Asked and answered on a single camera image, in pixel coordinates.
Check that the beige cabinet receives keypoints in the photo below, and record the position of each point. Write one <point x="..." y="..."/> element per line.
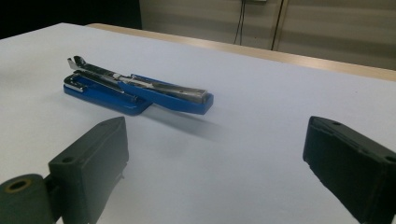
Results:
<point x="342" y="31"/>

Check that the blue stapler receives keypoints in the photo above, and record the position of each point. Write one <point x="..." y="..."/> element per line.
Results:
<point x="174" y="101"/>

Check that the black curtain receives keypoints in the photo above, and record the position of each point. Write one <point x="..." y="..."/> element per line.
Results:
<point x="62" y="12"/>

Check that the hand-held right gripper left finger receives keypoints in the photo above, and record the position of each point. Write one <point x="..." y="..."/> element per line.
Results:
<point x="90" y="168"/>

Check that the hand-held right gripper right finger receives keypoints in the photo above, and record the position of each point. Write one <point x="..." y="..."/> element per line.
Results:
<point x="351" y="168"/>

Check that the white table board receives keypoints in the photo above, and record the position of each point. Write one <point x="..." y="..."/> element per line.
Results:
<point x="249" y="109"/>

